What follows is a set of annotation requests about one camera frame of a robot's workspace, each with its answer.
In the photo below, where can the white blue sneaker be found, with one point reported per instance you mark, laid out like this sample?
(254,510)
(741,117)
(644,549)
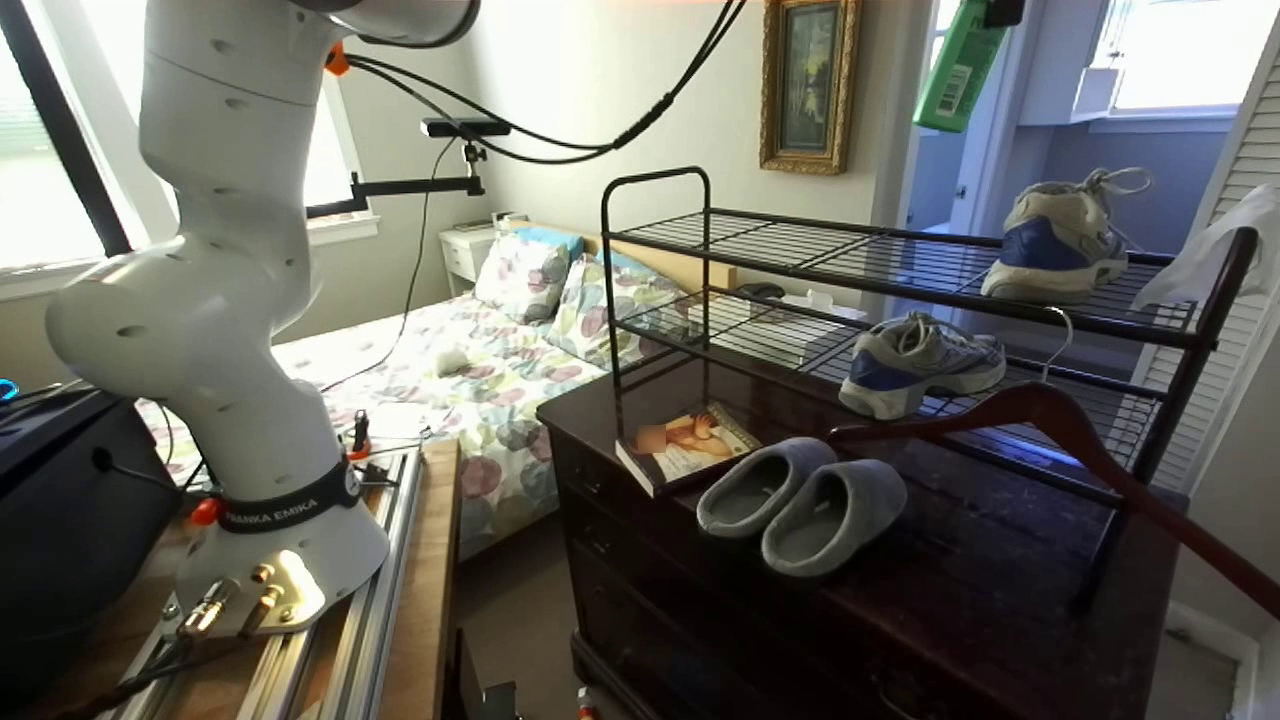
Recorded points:
(1063,240)

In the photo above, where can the black camera on bar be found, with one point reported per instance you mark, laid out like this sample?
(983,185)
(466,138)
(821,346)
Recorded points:
(466,130)

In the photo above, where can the paperback book with portrait cover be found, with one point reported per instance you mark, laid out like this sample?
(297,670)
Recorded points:
(695,446)

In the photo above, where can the grey felt slipper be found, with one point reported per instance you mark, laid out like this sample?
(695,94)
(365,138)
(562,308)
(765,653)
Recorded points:
(834,521)
(760,486)

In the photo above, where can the white louvre door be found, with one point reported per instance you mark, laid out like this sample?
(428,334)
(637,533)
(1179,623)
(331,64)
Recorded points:
(1235,202)

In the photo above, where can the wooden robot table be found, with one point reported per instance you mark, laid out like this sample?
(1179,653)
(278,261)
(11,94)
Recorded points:
(421,600)

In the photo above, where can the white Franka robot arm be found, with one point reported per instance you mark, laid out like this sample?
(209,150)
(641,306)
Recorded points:
(225,267)

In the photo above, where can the gold framed picture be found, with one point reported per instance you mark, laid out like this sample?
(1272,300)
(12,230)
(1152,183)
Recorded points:
(804,84)

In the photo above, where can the floral pillow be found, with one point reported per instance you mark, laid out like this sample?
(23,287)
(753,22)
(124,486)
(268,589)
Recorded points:
(524,272)
(606,306)

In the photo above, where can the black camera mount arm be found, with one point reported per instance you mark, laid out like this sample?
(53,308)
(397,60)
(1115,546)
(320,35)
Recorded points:
(401,188)

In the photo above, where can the white plastic bag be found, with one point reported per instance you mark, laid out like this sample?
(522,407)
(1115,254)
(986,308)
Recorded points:
(1214,254)

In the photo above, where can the black bag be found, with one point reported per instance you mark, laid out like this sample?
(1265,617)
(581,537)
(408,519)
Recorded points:
(65,506)

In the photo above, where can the bed with floral bedding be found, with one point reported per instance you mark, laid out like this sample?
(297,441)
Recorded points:
(443,384)

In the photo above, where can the dark wooden dresser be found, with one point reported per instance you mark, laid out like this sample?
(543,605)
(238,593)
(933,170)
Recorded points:
(933,600)

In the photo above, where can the small red black bottle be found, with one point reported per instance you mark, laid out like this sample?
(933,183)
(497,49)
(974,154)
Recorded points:
(363,435)

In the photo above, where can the aluminium rail frame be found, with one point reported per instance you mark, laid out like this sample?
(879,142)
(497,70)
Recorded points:
(343,627)

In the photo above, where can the grey shoes on rack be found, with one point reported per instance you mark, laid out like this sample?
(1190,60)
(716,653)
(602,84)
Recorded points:
(904,367)

